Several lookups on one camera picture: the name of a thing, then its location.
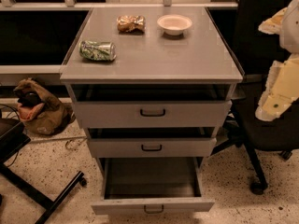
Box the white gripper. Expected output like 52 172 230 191
255 7 299 121

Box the grey bottom drawer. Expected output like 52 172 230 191
92 157 214 215

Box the grey drawer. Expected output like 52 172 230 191
92 157 214 215
88 128 216 158
71 84 231 128

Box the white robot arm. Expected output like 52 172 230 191
255 0 299 121

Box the grey drawer cabinet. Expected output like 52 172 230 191
59 6 245 170

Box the grey middle drawer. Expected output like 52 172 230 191
88 128 216 158

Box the grey top drawer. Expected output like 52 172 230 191
71 84 231 128

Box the black office chair right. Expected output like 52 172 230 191
214 0 299 195

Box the white paper bowl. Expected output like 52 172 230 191
157 15 192 35

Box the crumpled gold snack bag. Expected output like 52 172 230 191
117 15 146 33

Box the green crushed soda can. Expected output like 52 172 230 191
78 40 116 62

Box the brown canvas bag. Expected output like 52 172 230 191
13 78 71 135

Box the black chair base left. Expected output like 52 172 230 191
0 109 88 224

